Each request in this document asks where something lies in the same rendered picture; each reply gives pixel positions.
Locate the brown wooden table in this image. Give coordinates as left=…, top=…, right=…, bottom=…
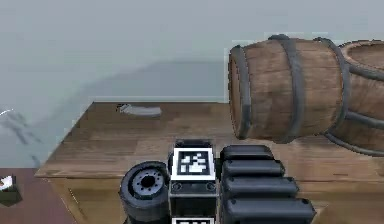
left=34, top=101, right=384, bottom=224

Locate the brown wooden barrel lying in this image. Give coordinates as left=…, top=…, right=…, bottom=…
left=227, top=33, right=351, bottom=145

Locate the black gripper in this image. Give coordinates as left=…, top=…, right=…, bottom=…
left=119, top=161, right=172, bottom=224

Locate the brown wooden barrel upright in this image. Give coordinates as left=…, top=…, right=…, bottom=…
left=322, top=39, right=384, bottom=158

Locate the dark box with white top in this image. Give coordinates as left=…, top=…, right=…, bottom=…
left=0, top=175, right=24, bottom=208

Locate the grey flat object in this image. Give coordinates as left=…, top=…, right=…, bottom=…
left=117, top=103, right=163, bottom=118

